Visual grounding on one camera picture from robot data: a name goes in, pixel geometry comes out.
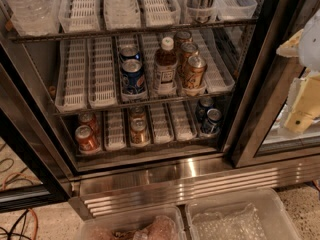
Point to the blue pepsi can rear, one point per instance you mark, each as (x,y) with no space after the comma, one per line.
(128,53)

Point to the blue pepsi can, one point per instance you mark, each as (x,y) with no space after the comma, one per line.
(128,53)
(133,79)

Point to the bronze can rear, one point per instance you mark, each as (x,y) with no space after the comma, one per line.
(137,113)

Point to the stainless fridge base grille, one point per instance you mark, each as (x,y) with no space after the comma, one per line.
(176,183)

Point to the top wire shelf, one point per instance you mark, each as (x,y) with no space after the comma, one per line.
(16,38)

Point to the dark blue can front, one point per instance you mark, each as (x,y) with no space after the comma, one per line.
(211,121)

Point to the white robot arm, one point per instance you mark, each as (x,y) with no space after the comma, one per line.
(308,52)

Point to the closed right fridge door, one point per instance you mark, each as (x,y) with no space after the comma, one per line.
(257,142)

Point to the open fridge glass door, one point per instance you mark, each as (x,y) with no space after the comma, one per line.
(28,124)

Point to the clear bin with pink bags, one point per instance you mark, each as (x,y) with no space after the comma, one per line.
(131,220)

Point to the brown tea bottle white cap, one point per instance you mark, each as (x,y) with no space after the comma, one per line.
(165,64)

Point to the clear water bottle left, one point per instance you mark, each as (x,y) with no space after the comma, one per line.
(35,17)

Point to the clear bin with bubble wrap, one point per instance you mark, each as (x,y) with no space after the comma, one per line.
(245,215)

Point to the wire shelf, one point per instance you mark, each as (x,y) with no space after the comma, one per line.
(16,38)
(75,100)

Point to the dark blue can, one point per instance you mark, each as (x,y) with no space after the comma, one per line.
(203,105)
(211,121)

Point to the red can rear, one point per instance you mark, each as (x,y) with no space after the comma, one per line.
(89,119)

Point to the middle wire shelf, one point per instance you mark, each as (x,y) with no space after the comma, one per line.
(75,100)

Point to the bronze can front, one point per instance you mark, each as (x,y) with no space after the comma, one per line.
(138,131)

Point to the red can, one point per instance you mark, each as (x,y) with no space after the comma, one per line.
(89,119)
(86,138)

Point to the blue pepsi can front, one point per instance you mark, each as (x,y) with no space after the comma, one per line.
(133,79)

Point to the red can front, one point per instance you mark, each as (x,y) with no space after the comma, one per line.
(86,138)

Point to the orange-gold can middle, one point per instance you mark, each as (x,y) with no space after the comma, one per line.
(186,50)

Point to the dark blue can rear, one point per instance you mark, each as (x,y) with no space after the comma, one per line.
(203,105)

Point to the orange-gold can front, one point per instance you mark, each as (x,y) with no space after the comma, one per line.
(194,70)

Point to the bronze can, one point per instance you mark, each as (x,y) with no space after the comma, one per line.
(138,131)
(137,113)

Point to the orange-gold can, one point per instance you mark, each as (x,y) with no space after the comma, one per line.
(186,50)
(194,70)
(181,37)

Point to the orange-gold can rear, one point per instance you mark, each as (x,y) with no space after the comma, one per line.
(181,37)

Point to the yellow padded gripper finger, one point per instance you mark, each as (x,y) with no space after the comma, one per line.
(290,48)
(303,103)

